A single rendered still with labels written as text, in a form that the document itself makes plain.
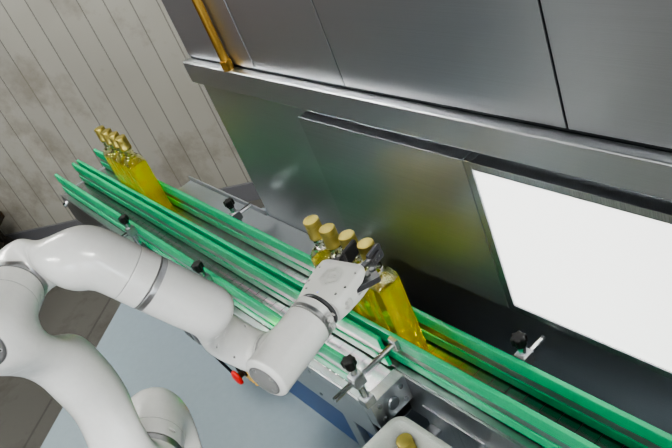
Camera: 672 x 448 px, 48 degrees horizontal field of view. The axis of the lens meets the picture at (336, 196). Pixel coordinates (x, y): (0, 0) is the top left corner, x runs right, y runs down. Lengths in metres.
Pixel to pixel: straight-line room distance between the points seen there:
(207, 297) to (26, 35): 3.41
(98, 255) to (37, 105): 3.57
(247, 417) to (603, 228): 1.22
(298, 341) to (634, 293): 0.52
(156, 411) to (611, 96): 0.94
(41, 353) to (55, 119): 3.53
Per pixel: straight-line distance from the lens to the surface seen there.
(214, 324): 1.21
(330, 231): 1.49
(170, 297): 1.18
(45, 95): 4.63
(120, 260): 1.16
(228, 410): 2.13
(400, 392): 1.56
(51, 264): 1.18
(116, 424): 1.35
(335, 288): 1.32
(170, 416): 1.45
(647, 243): 1.11
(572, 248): 1.21
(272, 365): 1.23
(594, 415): 1.34
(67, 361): 1.28
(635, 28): 0.95
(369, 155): 1.46
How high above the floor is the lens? 2.15
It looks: 31 degrees down
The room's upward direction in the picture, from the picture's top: 23 degrees counter-clockwise
